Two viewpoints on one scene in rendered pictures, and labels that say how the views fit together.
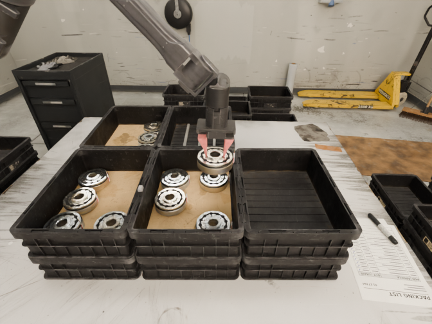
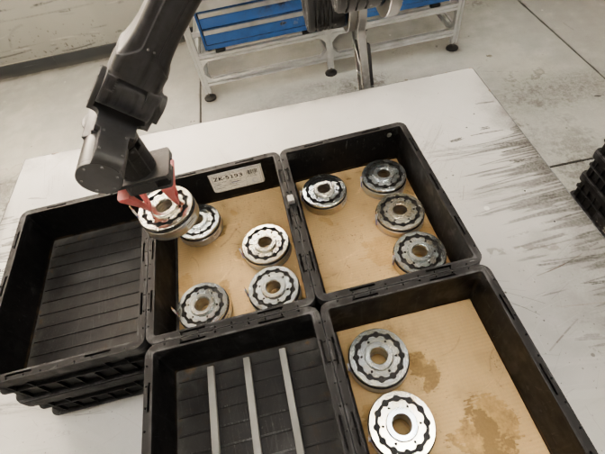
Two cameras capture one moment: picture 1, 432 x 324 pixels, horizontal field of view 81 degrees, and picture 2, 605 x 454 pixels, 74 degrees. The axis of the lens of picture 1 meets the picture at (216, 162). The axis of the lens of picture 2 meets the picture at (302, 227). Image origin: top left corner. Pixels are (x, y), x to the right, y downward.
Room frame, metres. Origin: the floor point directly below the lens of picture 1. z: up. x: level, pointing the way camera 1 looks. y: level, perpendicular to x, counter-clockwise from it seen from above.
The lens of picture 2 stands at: (1.12, 0.21, 1.55)
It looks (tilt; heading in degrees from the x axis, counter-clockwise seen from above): 53 degrees down; 177
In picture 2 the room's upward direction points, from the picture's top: 12 degrees counter-clockwise
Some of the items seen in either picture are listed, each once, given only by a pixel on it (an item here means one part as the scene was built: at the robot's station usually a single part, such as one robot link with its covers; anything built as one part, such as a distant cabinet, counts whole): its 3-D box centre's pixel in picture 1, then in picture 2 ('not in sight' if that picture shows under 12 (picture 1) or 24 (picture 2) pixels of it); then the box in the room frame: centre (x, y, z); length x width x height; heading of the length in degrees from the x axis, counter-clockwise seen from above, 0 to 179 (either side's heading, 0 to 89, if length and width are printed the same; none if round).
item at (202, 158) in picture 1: (215, 156); (166, 207); (0.60, 0.00, 1.03); 0.10 x 0.10 x 0.01
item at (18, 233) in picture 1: (97, 184); (366, 201); (0.61, 0.38, 0.92); 0.40 x 0.30 x 0.02; 0
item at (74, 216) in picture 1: (62, 224); (383, 175); (0.50, 0.45, 0.86); 0.10 x 0.10 x 0.01
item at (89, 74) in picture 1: (78, 110); not in sight; (2.23, 1.30, 0.45); 0.60 x 0.45 x 0.90; 177
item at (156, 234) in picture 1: (191, 184); (223, 236); (0.61, 0.08, 0.92); 0.40 x 0.30 x 0.02; 0
